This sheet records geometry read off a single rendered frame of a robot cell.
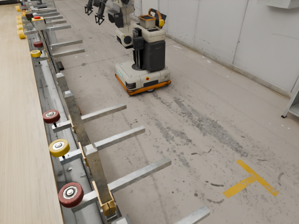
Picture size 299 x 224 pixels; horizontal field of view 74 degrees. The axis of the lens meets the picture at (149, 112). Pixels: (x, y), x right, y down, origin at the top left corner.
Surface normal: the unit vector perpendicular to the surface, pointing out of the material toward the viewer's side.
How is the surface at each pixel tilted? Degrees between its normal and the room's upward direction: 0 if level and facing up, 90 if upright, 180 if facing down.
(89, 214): 0
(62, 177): 0
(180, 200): 0
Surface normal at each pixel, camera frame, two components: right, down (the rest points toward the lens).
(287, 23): -0.88, 0.32
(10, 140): -0.03, -0.78
